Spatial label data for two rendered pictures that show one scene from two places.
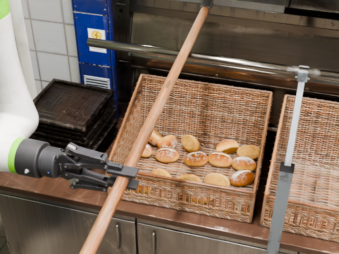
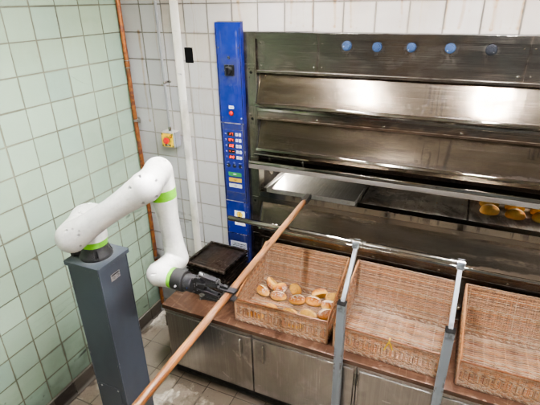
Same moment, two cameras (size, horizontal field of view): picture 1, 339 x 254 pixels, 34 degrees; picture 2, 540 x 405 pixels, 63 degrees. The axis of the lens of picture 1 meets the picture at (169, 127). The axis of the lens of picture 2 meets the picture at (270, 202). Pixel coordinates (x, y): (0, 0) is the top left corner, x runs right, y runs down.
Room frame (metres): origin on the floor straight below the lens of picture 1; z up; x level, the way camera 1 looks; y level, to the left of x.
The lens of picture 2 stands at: (-0.44, -0.30, 2.26)
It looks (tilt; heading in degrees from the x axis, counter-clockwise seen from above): 25 degrees down; 9
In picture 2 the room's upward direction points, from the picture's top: 1 degrees counter-clockwise
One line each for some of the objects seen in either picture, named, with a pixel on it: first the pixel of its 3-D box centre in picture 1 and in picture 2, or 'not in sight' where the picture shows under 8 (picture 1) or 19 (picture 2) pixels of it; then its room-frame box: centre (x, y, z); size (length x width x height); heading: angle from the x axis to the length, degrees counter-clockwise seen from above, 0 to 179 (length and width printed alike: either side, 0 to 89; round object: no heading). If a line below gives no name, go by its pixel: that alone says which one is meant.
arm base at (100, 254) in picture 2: not in sight; (86, 246); (1.16, 0.83, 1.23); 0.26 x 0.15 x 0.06; 75
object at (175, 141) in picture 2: not in sight; (170, 138); (2.12, 0.75, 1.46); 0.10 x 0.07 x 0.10; 75
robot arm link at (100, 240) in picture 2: not in sight; (88, 226); (1.13, 0.78, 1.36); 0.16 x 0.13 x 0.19; 6
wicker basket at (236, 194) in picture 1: (191, 142); (293, 288); (1.66, -0.09, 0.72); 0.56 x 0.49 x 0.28; 76
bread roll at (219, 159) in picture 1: (220, 158); (313, 300); (1.69, -0.20, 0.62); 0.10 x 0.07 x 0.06; 74
